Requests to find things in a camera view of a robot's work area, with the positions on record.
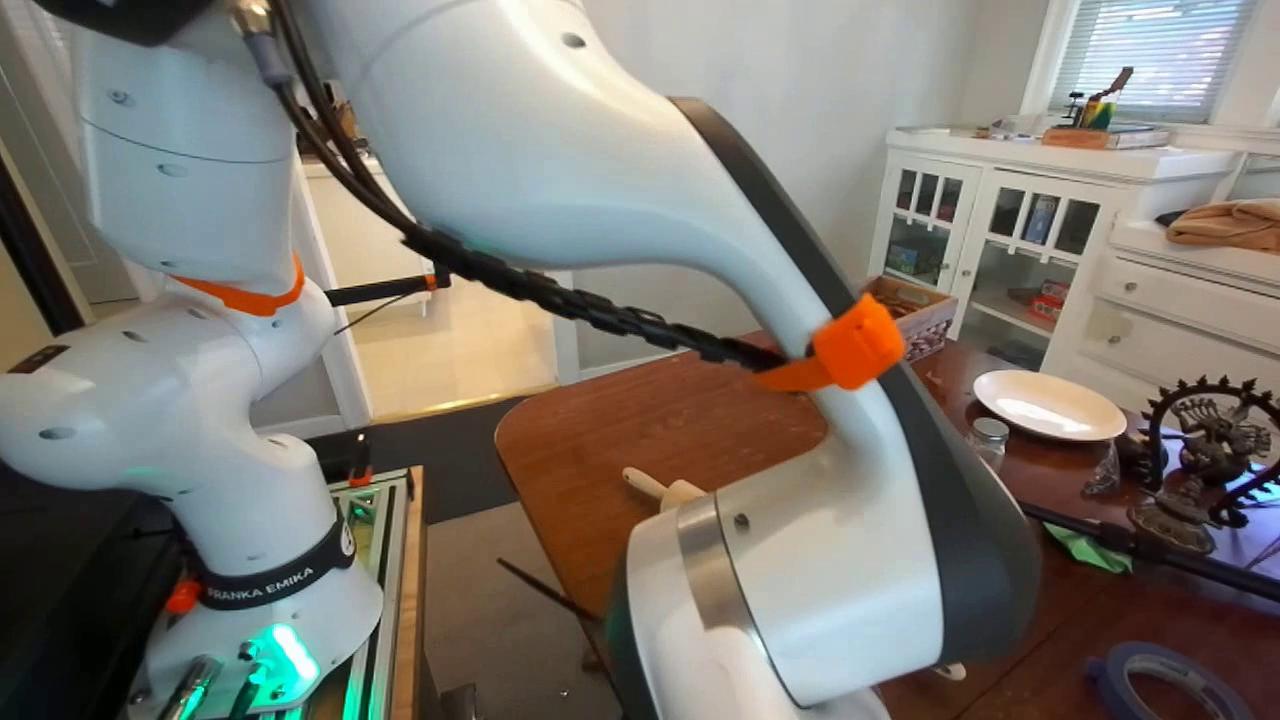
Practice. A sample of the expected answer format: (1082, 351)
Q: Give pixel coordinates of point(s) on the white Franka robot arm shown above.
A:
(532, 146)

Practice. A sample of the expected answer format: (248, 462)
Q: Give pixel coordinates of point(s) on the wooden rolling pin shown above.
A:
(654, 486)

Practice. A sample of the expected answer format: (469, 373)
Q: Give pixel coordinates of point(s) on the wooden crate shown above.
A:
(935, 310)

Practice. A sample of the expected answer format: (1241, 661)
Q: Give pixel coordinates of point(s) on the small glass jar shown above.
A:
(990, 441)

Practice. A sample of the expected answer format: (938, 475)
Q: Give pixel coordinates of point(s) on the white glass door cabinet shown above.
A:
(1013, 200)

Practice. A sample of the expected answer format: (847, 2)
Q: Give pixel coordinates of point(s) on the white plate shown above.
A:
(1049, 407)

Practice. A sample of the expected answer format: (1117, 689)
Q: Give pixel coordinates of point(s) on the utensil holder tray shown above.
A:
(1102, 129)

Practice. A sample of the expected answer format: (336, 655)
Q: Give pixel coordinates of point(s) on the white drawer dresser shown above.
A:
(1174, 321)

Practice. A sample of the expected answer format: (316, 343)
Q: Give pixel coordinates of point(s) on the black tripod rod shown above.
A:
(1163, 547)

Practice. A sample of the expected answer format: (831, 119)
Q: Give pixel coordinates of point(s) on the dark metal gear statue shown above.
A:
(1203, 453)

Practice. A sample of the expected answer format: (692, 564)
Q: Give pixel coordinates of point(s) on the blue tape roll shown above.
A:
(1117, 675)

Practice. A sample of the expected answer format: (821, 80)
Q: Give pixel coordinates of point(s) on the black controller box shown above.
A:
(67, 584)

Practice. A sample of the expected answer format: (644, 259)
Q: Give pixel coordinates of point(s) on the black camera stand boom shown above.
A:
(381, 284)

